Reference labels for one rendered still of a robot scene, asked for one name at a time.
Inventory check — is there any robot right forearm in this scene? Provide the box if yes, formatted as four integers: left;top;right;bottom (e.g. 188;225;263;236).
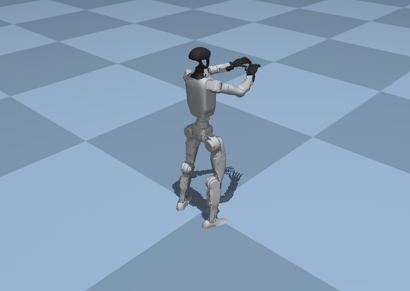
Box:
238;75;253;92

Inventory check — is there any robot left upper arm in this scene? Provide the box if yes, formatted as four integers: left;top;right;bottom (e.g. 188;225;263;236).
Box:
183;69;209;81

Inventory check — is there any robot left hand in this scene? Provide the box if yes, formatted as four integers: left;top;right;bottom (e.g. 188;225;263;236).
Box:
226;57;252;71

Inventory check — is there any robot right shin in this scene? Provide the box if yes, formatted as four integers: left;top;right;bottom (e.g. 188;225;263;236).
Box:
206;179;222;222

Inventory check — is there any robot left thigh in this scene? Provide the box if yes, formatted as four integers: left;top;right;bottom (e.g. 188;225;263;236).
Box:
183;124;201;175

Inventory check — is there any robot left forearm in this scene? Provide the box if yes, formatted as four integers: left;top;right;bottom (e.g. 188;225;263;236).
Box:
208;63;231;75

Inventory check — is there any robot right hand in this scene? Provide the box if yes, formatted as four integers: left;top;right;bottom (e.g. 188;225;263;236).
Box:
245;63;261;82

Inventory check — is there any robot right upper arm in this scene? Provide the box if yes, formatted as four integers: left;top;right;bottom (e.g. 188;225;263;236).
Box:
206;80;246;97

